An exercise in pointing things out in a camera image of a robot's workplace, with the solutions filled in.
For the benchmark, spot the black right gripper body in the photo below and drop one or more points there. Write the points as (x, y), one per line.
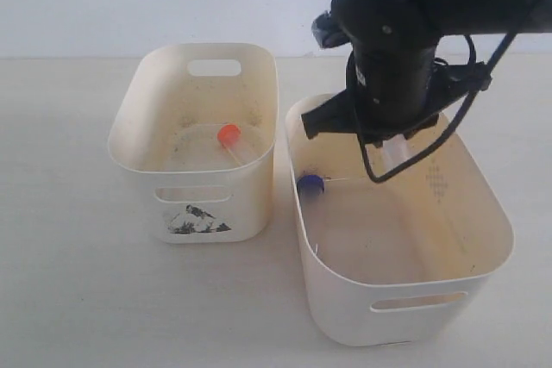
(387, 94)

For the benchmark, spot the orange-capped tube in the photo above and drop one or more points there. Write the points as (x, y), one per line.
(232, 139)
(395, 151)

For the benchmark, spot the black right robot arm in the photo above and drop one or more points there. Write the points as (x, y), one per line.
(397, 25)

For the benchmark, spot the blue-capped tube back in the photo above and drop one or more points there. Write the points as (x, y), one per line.
(310, 187)

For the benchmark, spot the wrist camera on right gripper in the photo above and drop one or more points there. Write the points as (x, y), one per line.
(327, 32)

